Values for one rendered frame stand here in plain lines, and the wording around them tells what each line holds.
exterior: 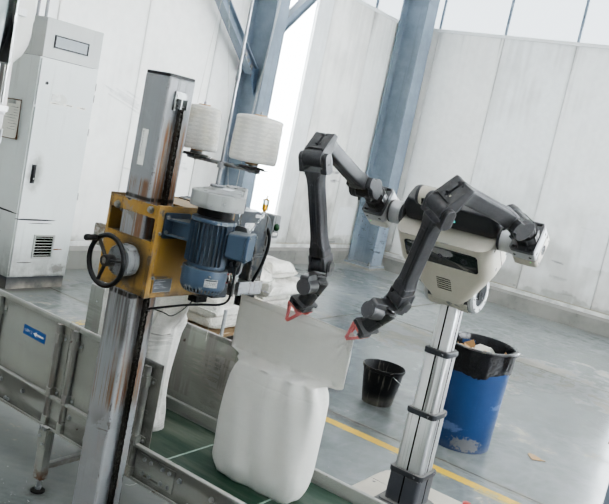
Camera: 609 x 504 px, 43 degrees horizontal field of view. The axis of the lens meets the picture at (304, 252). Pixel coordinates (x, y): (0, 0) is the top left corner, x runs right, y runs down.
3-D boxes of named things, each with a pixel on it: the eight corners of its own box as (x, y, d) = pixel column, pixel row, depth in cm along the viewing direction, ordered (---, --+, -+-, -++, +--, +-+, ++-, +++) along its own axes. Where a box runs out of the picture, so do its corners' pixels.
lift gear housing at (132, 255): (137, 279, 254) (143, 247, 252) (124, 280, 249) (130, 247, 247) (116, 271, 259) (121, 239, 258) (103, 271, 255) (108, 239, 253)
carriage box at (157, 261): (211, 295, 279) (227, 210, 274) (142, 299, 251) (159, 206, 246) (163, 277, 292) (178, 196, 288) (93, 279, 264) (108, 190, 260)
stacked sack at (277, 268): (299, 280, 649) (303, 263, 647) (268, 281, 613) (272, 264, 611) (240, 260, 686) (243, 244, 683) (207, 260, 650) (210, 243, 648)
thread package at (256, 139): (285, 171, 264) (295, 122, 262) (254, 167, 250) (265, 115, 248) (248, 162, 273) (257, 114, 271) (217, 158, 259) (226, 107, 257)
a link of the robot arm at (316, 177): (333, 151, 251) (305, 148, 256) (324, 156, 246) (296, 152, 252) (338, 270, 268) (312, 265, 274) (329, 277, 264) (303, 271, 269)
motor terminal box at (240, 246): (251, 267, 256) (258, 233, 255) (243, 271, 246) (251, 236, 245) (228, 262, 257) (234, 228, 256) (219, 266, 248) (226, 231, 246)
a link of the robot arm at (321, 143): (335, 126, 249) (309, 123, 255) (321, 163, 247) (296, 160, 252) (384, 184, 286) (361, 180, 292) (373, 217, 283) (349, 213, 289)
